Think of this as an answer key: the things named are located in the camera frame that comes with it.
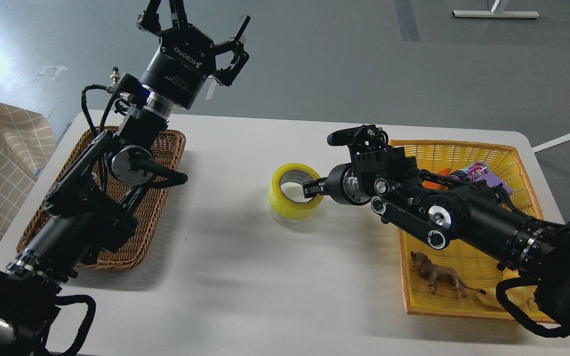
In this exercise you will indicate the toy lion figure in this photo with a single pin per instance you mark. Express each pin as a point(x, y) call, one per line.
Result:
point(433, 274)

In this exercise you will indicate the white stand base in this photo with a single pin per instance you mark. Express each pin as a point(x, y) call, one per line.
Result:
point(496, 11)

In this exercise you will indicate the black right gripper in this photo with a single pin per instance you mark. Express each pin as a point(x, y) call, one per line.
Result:
point(341, 185)

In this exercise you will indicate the small drink can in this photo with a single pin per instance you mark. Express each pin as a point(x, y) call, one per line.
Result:
point(473, 172)

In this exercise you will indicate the yellow croissant toy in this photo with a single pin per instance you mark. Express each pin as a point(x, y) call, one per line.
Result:
point(519, 295)

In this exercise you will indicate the yellow tape roll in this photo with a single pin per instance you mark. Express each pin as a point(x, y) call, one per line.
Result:
point(283, 205)

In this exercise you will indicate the yellow plastic basket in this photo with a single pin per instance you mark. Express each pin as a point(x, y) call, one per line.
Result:
point(476, 268)

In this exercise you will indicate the purple sponge block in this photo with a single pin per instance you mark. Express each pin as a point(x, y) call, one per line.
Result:
point(494, 181)

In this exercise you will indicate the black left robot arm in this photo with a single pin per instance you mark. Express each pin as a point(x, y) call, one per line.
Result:
point(93, 206)

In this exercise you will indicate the orange carrot toy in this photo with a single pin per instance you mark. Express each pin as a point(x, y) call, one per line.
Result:
point(436, 186)

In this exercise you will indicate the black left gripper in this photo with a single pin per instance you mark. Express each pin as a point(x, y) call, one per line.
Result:
point(181, 66)

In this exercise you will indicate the brown wicker basket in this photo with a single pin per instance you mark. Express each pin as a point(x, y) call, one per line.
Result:
point(167, 151)

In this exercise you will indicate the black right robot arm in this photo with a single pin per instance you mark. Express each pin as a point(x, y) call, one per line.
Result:
point(437, 209)

